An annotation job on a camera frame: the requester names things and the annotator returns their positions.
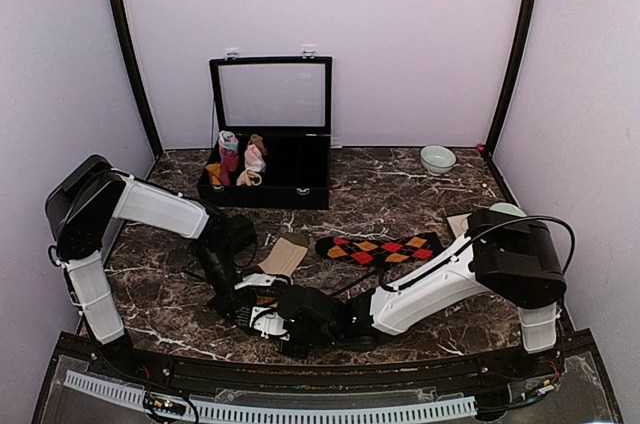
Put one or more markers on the square floral plate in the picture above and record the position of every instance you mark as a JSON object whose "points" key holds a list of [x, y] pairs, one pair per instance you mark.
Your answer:
{"points": [[458, 224]]}

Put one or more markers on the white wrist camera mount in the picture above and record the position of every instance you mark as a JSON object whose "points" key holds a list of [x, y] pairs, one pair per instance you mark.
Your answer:
{"points": [[268, 324], [256, 280]]}

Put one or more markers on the black right frame post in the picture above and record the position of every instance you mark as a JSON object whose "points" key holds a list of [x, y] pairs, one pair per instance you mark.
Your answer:
{"points": [[523, 22]]}

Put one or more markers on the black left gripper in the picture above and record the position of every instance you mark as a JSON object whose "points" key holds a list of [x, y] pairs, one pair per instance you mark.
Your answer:
{"points": [[236, 303]]}

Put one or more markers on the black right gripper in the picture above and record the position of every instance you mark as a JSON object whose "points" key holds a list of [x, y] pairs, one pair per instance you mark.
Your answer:
{"points": [[297, 353]]}

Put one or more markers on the small circuit board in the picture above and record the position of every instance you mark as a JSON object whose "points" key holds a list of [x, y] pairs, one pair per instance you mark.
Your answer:
{"points": [[541, 389], [162, 406]]}

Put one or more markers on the small circuit board right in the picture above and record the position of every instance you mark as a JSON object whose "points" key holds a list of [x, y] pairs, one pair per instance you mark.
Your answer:
{"points": [[541, 389]]}

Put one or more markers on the white slotted cable duct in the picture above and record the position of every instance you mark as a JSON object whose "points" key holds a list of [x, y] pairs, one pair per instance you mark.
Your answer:
{"points": [[130, 396]]}

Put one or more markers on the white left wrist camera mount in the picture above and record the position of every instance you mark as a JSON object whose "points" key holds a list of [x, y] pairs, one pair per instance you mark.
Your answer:
{"points": [[256, 280]]}

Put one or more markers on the beige rolled sock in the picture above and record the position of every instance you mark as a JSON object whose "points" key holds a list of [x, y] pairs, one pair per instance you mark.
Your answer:
{"points": [[249, 178]]}

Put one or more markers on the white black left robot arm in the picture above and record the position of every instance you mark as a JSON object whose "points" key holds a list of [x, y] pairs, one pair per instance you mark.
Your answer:
{"points": [[95, 194]]}

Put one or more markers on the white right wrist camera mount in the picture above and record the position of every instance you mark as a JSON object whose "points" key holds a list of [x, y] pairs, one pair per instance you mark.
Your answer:
{"points": [[268, 324]]}

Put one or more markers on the black box with glass lid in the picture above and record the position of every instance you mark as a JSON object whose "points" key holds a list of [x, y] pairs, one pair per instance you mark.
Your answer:
{"points": [[287, 100]]}

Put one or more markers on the multicolour rolled sock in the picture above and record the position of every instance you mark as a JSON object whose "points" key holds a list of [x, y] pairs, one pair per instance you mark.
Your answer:
{"points": [[228, 141]]}

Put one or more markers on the orange rolled sock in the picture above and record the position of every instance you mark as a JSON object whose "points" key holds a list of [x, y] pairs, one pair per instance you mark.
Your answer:
{"points": [[214, 174]]}

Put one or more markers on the pale green bowl on plate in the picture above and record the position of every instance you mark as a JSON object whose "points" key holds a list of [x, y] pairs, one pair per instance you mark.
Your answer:
{"points": [[509, 209]]}

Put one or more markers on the small circuit board left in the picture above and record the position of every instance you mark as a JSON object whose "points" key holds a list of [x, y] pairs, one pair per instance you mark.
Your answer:
{"points": [[162, 406]]}

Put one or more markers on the black frame post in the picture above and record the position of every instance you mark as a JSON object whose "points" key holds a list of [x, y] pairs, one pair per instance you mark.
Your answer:
{"points": [[125, 40], [523, 22]]}

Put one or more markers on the brown rolled sock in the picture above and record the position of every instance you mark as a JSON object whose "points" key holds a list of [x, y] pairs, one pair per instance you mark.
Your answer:
{"points": [[258, 142]]}

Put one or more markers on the black argyle orange red sock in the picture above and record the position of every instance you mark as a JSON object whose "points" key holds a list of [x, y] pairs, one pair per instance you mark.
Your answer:
{"points": [[380, 254]]}

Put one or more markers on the pale green bowl at back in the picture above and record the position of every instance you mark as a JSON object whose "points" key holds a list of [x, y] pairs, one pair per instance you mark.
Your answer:
{"points": [[437, 160]]}

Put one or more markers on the black left frame post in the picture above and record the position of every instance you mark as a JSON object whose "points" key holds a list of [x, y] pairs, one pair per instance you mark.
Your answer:
{"points": [[125, 40]]}

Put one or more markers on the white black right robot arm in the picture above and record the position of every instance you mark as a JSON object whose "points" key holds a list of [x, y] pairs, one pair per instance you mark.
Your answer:
{"points": [[512, 256]]}

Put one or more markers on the pink white rolled sock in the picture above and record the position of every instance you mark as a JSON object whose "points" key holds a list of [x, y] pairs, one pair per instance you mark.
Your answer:
{"points": [[253, 159]]}

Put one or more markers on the striped beige maroon sock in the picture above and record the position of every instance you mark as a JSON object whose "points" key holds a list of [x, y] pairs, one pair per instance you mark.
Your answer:
{"points": [[284, 258]]}

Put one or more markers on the magenta rolled sock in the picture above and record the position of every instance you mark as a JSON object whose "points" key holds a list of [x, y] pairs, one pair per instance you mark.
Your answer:
{"points": [[228, 165]]}

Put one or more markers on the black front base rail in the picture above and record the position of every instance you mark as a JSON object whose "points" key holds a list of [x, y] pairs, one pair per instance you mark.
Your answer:
{"points": [[200, 363]]}

